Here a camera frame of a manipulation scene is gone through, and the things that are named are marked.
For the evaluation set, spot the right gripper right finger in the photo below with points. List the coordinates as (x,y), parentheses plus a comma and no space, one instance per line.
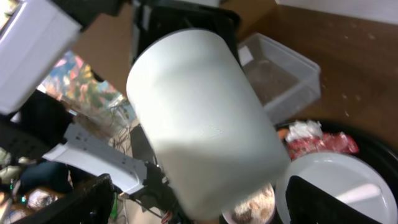
(307,204)

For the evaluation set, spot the round black tray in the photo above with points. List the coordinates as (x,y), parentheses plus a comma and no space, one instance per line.
(374,152)

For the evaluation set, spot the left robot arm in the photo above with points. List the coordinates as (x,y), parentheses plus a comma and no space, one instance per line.
(35,125)

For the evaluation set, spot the crumpled white tissue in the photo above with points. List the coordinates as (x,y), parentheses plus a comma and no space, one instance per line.
(304,129)

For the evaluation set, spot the pink bowl with food scraps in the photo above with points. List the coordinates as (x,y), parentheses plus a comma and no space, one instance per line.
(258,208)

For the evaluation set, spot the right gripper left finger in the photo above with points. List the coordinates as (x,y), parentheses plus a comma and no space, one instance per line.
(92,202)

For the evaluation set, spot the orange carrot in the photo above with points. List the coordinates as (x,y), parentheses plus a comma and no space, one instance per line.
(283,133)

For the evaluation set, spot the clear plastic bin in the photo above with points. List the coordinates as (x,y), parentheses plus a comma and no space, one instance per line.
(284,80)

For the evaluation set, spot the red snack wrapper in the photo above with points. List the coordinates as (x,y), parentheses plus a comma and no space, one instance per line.
(340,143)

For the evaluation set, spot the white cup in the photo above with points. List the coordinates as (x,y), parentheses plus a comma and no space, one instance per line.
(204,122)

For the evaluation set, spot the grey plate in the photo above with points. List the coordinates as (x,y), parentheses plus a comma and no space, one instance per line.
(338,175)

